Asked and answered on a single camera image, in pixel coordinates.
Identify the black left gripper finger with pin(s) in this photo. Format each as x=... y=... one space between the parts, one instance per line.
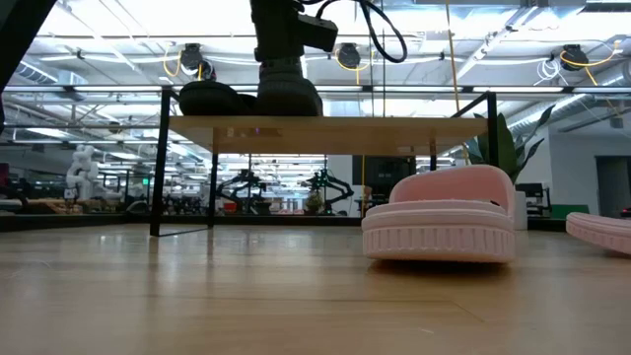
x=270 y=70
x=293 y=70

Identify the black slide sandal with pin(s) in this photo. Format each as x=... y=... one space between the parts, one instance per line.
x=291 y=101
x=212 y=101

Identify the pink slide sandal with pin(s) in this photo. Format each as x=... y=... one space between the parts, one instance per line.
x=601 y=232
x=439 y=232

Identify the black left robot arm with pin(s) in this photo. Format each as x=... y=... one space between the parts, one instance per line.
x=20 y=29

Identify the black background robot arm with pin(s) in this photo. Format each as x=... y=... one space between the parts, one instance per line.
x=244 y=182
x=328 y=182

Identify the small background plant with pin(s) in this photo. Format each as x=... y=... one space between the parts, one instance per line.
x=314 y=203

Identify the dark screen panel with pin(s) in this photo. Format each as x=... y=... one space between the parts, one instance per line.
x=382 y=175

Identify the white humanoid robot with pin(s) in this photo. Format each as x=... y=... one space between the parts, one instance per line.
x=84 y=172

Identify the green plant in white pot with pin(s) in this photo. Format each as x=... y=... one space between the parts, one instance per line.
x=505 y=143

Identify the dark grey door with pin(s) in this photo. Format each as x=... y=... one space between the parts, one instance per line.
x=613 y=185

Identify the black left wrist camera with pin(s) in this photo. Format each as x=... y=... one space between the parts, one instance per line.
x=318 y=32

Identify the black metal table frame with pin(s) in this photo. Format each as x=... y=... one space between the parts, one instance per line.
x=98 y=222

